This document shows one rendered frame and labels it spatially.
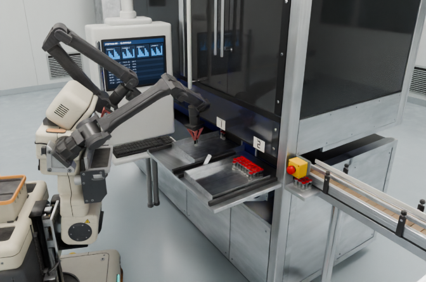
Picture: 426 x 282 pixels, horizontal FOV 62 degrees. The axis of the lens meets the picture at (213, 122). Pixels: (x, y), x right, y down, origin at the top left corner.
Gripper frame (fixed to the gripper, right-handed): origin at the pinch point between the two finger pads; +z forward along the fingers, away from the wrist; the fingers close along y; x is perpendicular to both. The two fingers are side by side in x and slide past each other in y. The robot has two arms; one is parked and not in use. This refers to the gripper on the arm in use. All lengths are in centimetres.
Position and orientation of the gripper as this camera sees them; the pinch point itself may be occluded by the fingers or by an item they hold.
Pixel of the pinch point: (195, 138)
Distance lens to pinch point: 200.3
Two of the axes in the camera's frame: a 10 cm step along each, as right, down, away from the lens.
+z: 0.5, 9.2, 4.0
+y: 6.8, -3.2, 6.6
